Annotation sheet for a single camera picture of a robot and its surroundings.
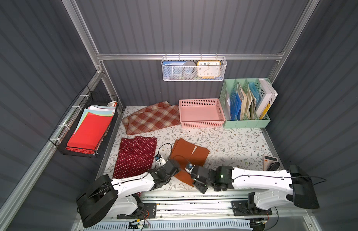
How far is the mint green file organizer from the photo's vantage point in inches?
38.6

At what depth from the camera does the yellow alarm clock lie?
89 cm

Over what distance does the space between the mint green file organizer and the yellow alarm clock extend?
16 centimetres
